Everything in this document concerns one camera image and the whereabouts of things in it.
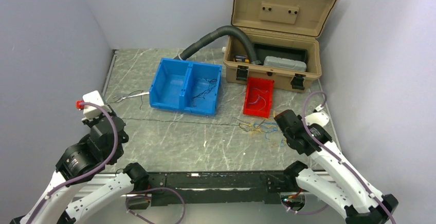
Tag grey corrugated hose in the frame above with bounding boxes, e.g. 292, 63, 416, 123
177, 25, 262, 66

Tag tan plastic toolbox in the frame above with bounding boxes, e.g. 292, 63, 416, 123
223, 0, 338, 92

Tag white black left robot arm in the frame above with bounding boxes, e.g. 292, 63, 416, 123
11, 110, 149, 223

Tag yellow blue black wires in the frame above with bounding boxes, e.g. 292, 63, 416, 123
112, 91, 287, 148

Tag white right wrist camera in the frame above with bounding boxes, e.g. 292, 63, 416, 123
305, 104, 330, 127

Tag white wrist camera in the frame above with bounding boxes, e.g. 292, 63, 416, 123
305, 104, 330, 127
76, 90, 111, 121

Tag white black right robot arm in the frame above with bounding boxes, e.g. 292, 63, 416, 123
274, 109, 398, 223

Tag silver wrench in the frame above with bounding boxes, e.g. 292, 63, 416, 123
113, 91, 149, 103

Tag small box in toolbox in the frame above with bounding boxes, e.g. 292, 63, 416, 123
234, 55, 250, 63

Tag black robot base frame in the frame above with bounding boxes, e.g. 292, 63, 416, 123
130, 170, 305, 207

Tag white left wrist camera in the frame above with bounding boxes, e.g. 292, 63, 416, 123
76, 90, 111, 121

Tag blue double plastic bin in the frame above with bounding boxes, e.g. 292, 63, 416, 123
149, 58, 222, 116

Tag black tray in toolbox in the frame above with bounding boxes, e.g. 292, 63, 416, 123
253, 43, 308, 63

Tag red plastic bin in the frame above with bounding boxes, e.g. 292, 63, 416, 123
243, 77, 274, 118

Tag grey plastic case in toolbox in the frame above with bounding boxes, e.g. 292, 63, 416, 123
263, 56, 307, 71

